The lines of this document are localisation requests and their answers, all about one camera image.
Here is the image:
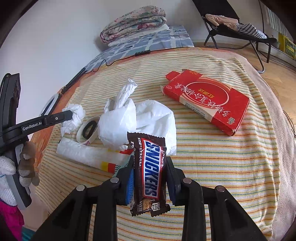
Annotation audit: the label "black cable with remote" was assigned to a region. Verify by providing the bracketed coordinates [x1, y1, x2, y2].
[60, 49, 152, 95]

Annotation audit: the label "black cables on floor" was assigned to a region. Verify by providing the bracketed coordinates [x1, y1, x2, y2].
[283, 109, 296, 140]

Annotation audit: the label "white wristband ring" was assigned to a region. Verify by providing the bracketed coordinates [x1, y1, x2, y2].
[76, 115, 101, 145]

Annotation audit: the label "white plastic bag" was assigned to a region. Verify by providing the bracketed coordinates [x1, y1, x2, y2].
[98, 79, 177, 156]

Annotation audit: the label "beige fleece blanket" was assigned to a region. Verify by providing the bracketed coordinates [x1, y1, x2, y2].
[180, 50, 295, 240]

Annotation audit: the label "white tissue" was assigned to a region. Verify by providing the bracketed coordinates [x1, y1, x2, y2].
[61, 104, 85, 137]

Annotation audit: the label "white ring light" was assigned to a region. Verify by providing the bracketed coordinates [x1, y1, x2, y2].
[40, 93, 60, 116]

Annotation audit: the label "folded floral quilt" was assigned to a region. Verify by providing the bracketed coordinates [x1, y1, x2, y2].
[100, 6, 167, 44]

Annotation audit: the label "clothes on chair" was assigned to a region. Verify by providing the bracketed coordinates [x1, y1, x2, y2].
[205, 14, 267, 39]

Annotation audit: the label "gloved left hand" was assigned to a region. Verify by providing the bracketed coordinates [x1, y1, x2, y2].
[1, 142, 40, 206]

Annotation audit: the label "red cardboard box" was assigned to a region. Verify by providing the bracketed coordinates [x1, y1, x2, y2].
[161, 69, 249, 136]

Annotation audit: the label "blue checkered bedsheet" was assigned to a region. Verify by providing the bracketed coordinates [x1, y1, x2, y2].
[84, 26, 194, 73]

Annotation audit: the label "striped yellow towel blanket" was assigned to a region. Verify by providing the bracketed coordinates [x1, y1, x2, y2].
[36, 51, 280, 240]

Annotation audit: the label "black hair tie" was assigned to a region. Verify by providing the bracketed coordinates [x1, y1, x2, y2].
[82, 120, 98, 140]

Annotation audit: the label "white paper wrapper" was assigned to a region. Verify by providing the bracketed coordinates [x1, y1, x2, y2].
[57, 138, 132, 174]

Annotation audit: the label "Snickers bar wrapper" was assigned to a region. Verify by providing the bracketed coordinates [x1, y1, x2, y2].
[127, 133, 171, 217]

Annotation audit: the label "black folding chair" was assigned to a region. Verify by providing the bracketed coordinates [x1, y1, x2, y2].
[193, 0, 277, 74]

